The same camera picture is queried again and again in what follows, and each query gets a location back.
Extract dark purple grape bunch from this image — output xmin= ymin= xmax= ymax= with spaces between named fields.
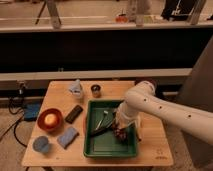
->
xmin=113 ymin=127 xmax=127 ymax=141

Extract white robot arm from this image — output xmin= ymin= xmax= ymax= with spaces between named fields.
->
xmin=116 ymin=81 xmax=213 ymax=145

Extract light wooden stick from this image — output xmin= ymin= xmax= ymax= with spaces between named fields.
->
xmin=136 ymin=116 xmax=142 ymax=141

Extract green plastic tray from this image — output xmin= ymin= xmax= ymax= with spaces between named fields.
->
xmin=84 ymin=100 xmax=138 ymax=158

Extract small dark metal can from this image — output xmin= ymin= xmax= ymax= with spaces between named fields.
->
xmin=91 ymin=84 xmax=101 ymax=98

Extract black rectangular block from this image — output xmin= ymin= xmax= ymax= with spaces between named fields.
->
xmin=65 ymin=105 xmax=83 ymax=124

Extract purple bowl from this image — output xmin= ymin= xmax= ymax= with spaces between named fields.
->
xmin=134 ymin=77 xmax=157 ymax=88

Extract yellow round fruit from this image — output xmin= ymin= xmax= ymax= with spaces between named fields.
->
xmin=44 ymin=114 xmax=57 ymax=126

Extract red bowl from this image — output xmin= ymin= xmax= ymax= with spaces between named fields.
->
xmin=37 ymin=108 xmax=63 ymax=132

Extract blue power box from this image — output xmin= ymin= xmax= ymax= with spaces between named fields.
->
xmin=24 ymin=103 xmax=41 ymax=121

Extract orange object in background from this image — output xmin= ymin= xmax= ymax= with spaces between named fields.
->
xmin=115 ymin=14 xmax=128 ymax=23

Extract black handled tongs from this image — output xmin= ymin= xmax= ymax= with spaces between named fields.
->
xmin=90 ymin=111 xmax=115 ymax=137

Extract black cable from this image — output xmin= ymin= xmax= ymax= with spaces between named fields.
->
xmin=0 ymin=87 xmax=28 ymax=149

